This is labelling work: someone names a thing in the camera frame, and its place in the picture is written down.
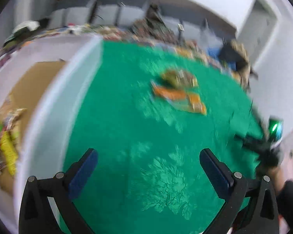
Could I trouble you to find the dark patterned cloth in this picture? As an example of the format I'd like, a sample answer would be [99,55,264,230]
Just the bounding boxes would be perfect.
[131,4,178,44]

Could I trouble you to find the grey sofa cushion left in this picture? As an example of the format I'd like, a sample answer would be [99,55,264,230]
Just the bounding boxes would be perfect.
[47,0,97,29]

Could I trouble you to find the pile of snack packets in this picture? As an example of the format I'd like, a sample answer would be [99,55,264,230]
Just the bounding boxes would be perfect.
[151,69,207,115]

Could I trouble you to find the person's right hand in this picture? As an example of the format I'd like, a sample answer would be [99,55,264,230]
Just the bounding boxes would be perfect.
[266,167,286,195]

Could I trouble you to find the green tablecloth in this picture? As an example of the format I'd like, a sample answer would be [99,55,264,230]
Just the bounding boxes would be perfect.
[64,41,263,233]

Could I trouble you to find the grey sofa cushion right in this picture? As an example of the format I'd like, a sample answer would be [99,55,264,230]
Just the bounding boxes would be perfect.
[160,4,236,51]

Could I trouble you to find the grey sofa cushion middle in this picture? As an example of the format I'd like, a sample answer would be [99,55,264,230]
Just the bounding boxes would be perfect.
[92,0,152,29]

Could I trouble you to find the snack packets in box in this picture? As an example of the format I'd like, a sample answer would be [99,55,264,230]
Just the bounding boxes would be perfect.
[0,98,26,176]

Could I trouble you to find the grey sofa cushion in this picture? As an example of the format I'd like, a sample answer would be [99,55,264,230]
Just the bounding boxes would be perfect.
[160,4,236,51]
[92,0,152,29]
[47,0,97,29]

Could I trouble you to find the black bag with scarf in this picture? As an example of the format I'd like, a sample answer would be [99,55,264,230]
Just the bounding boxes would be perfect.
[217,39,258,91]

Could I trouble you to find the white cardboard box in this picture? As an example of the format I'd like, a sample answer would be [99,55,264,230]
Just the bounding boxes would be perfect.
[0,34,103,233]

